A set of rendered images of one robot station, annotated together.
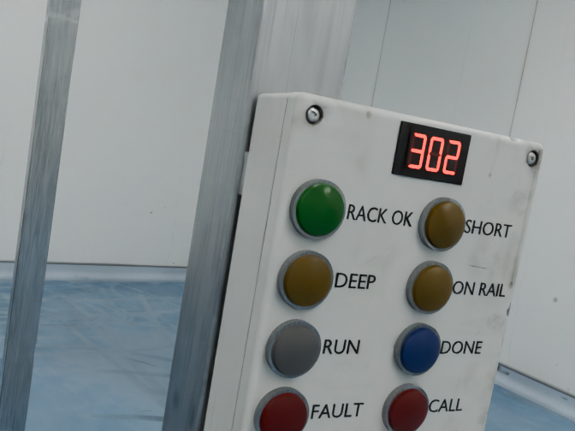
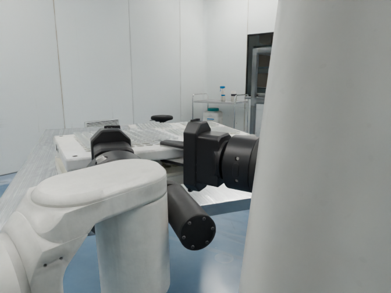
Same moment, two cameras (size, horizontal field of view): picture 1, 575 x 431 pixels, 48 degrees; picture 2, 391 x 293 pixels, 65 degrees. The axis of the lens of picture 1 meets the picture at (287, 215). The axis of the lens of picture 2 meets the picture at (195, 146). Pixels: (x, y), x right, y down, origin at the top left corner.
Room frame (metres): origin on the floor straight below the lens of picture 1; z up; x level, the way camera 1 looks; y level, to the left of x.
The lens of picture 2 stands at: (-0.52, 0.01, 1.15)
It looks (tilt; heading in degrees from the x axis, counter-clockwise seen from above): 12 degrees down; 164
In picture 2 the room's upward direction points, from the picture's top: straight up
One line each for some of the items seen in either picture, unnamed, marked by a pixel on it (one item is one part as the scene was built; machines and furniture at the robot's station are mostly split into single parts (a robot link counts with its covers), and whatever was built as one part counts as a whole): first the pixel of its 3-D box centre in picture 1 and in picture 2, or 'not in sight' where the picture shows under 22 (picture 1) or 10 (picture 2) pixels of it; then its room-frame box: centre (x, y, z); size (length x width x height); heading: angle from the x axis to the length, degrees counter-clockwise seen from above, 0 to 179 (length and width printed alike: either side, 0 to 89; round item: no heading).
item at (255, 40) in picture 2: not in sight; (280, 64); (-5.37, 2.95, 1.43); 1.32 x 0.01 x 1.11; 36
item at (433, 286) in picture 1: (432, 288); not in sight; (0.35, -0.09, 1.01); 0.03 x 0.01 x 0.03; 118
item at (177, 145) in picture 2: not in sight; (177, 142); (-1.04, 0.12, 1.05); 0.06 x 0.03 x 0.02; 44
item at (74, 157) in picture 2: not in sight; (123, 144); (-1.14, 0.04, 1.03); 0.25 x 0.24 x 0.02; 102
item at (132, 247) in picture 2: not in sight; (141, 221); (-0.81, 0.03, 1.02); 0.11 x 0.11 x 0.11; 4
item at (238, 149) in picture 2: not in sight; (223, 159); (-0.98, 0.19, 1.03); 0.12 x 0.10 x 0.13; 44
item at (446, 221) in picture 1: (444, 225); not in sight; (0.35, -0.09, 1.04); 0.03 x 0.01 x 0.03; 118
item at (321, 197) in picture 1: (320, 209); not in sight; (0.32, -0.02, 1.04); 0.03 x 0.01 x 0.03; 118
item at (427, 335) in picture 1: (419, 350); not in sight; (0.35, -0.09, 0.97); 0.03 x 0.01 x 0.03; 118
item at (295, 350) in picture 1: (295, 350); not in sight; (0.32, -0.02, 0.97); 0.03 x 0.01 x 0.03; 118
